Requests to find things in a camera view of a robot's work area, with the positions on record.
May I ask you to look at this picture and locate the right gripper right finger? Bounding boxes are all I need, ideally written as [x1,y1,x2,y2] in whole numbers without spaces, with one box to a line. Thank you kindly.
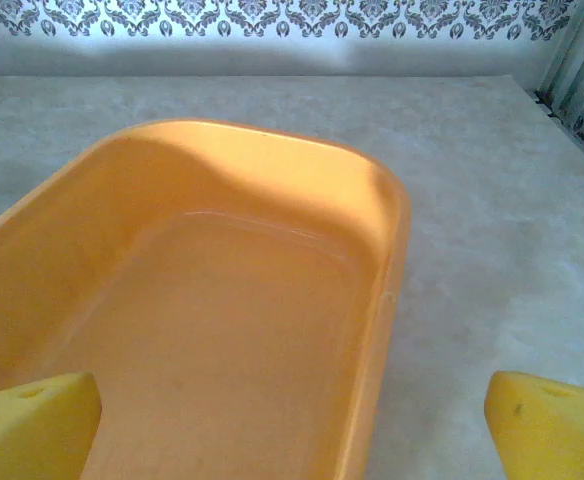
[483,370,584,480]

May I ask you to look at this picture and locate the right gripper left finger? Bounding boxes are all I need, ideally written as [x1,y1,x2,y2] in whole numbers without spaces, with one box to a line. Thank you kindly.
[0,371,104,480]

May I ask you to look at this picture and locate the orange plastic bin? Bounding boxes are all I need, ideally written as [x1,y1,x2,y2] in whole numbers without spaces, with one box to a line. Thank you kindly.
[0,117,413,480]

